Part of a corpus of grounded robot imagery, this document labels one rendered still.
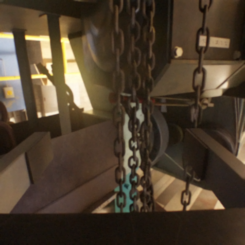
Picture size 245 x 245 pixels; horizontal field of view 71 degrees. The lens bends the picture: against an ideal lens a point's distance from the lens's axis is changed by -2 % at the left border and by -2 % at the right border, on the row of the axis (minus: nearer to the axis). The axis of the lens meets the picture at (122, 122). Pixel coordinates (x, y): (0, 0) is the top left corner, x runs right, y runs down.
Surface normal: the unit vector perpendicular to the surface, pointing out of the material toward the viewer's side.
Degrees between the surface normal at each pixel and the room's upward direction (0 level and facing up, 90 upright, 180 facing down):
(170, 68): 45
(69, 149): 90
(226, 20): 90
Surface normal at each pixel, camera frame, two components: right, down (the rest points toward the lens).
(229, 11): 0.49, 0.25
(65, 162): 0.75, 0.18
